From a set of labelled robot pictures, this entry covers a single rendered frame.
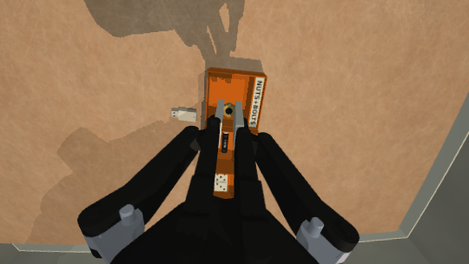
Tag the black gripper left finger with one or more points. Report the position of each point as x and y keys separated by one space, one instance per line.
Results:
x=113 y=222

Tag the orange three-compartment bin rack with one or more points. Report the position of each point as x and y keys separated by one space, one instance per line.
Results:
x=232 y=85

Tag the brass hex nut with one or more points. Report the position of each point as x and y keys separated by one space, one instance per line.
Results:
x=229 y=109

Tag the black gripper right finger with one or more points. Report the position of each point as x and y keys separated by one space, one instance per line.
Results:
x=325 y=234

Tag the white domino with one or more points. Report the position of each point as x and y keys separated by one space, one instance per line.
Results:
x=221 y=182

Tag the black aaa battery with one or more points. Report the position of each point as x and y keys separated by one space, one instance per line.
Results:
x=224 y=147

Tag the grey usb stick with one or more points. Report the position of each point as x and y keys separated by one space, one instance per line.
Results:
x=185 y=115

